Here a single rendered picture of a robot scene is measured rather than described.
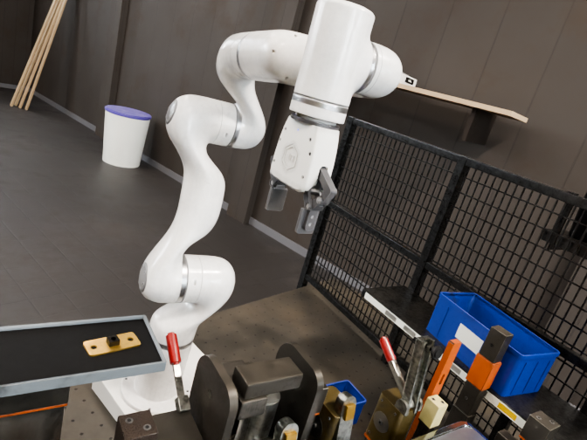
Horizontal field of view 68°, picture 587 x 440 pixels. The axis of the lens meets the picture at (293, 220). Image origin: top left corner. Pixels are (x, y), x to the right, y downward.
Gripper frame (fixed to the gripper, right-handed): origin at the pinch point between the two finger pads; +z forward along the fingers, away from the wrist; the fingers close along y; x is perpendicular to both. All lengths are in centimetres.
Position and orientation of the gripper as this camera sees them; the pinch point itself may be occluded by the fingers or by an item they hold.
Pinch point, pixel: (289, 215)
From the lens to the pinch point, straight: 69.7
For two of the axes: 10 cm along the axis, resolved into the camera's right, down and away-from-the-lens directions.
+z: -2.6, 9.2, 3.0
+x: 8.1, 0.3, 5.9
